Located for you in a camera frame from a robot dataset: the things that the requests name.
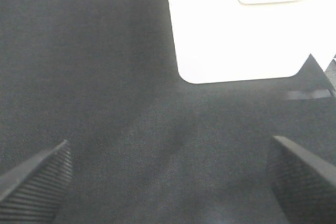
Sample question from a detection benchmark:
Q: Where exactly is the white plastic storage bin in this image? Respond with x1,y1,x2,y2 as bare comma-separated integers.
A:
168,0,335,84

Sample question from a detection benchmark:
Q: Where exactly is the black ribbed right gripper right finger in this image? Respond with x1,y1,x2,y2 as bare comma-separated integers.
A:
266,136,335,223

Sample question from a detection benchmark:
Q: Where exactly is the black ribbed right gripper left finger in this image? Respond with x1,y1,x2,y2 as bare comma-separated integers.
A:
1,140,72,223

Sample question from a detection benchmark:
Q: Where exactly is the dark grey table cloth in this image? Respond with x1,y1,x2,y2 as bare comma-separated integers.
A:
1,0,335,223

